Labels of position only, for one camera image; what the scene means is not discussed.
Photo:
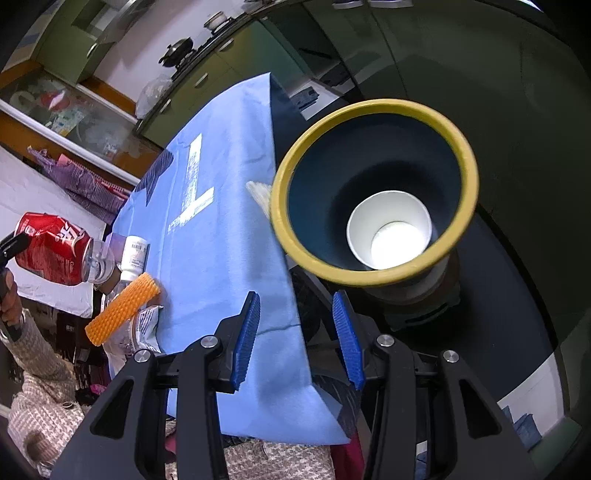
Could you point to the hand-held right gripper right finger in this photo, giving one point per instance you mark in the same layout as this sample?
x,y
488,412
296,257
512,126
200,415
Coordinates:
x,y
348,341

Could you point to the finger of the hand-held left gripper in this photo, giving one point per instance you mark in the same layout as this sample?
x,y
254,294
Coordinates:
x,y
14,244

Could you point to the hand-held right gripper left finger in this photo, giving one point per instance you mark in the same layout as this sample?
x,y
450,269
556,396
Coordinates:
x,y
247,341

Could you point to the red soda can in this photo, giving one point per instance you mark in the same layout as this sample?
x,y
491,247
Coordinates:
x,y
46,249

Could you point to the clear plastic water bottle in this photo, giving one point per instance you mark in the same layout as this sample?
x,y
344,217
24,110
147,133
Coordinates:
x,y
99,265

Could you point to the white plastic wrapper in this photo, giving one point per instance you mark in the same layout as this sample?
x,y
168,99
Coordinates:
x,y
145,327

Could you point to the white pill bottle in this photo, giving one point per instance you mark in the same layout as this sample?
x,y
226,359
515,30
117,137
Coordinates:
x,y
134,254

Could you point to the white paper cup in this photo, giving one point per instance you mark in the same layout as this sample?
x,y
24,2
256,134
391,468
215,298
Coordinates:
x,y
364,221

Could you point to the orange foam net sleeve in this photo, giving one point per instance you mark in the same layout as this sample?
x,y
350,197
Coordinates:
x,y
122,309

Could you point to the dark bin with yellow rim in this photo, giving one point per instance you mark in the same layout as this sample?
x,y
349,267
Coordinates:
x,y
323,134

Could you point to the person's left forearm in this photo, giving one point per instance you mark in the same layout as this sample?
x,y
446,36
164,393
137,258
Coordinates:
x,y
41,369

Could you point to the person's left hand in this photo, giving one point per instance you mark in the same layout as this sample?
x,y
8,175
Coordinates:
x,y
13,304

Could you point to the white cloth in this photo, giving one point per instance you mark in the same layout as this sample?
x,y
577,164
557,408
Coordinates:
x,y
27,189

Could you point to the purple checkered cloth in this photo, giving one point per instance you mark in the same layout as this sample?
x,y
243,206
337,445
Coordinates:
x,y
87,184

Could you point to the blue tablecloth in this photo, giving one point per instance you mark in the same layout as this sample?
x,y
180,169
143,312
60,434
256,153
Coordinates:
x,y
221,230

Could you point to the person's knit sweater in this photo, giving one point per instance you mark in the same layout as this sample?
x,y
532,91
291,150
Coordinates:
x,y
277,461

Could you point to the glass door cabinet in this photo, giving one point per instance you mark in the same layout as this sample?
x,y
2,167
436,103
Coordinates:
x,y
69,115

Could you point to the clear plastic bag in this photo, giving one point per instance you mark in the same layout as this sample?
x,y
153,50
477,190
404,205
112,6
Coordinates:
x,y
152,94

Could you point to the steel range hood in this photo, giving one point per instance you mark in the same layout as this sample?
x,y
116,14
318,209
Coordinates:
x,y
115,23

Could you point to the black wok with lid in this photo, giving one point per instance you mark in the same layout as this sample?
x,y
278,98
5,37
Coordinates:
x,y
178,50

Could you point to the green kitchen base cabinets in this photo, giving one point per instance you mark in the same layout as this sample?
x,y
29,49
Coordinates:
x,y
221,60

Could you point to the white cooking pot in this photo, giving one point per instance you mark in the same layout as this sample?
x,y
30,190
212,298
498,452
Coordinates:
x,y
214,21

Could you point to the green wall cabinet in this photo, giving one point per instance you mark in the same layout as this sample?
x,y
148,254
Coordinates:
x,y
69,41

